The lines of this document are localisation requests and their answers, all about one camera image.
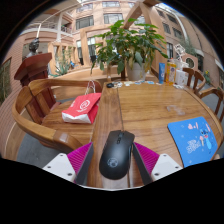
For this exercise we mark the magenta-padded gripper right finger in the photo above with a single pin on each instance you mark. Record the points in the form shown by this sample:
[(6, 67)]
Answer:
[(148, 158)]

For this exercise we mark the black computer mouse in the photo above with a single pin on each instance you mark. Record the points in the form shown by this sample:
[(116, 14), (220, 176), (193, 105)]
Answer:
[(116, 155)]

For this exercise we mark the dark bust statue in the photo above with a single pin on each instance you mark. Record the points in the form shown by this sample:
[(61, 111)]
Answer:
[(33, 48)]

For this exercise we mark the white figure sculpture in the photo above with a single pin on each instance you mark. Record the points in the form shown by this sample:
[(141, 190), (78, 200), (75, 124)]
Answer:
[(180, 52)]

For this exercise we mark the red paper bag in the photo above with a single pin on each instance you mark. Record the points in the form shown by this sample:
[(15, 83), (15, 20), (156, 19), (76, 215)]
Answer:
[(81, 108)]

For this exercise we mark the blue tube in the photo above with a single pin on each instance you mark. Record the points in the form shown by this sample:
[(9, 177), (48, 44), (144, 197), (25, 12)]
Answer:
[(162, 73)]

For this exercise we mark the orange bottle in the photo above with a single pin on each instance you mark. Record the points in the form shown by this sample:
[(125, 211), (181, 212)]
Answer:
[(170, 73)]

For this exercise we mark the red-brown wooden pedestal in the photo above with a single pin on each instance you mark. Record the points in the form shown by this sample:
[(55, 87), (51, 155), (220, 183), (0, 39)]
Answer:
[(33, 68)]

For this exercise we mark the blue cartoon mouse pad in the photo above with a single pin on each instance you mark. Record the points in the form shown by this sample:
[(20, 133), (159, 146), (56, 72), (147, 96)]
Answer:
[(191, 141)]

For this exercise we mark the small black round object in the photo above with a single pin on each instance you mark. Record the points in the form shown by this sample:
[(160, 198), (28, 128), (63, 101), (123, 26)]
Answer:
[(110, 85)]

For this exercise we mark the potted green leafy plant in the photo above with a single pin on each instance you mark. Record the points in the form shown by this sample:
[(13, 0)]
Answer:
[(128, 45)]

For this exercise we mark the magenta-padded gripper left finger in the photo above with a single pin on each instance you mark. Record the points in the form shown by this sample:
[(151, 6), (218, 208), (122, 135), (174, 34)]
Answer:
[(78, 158)]

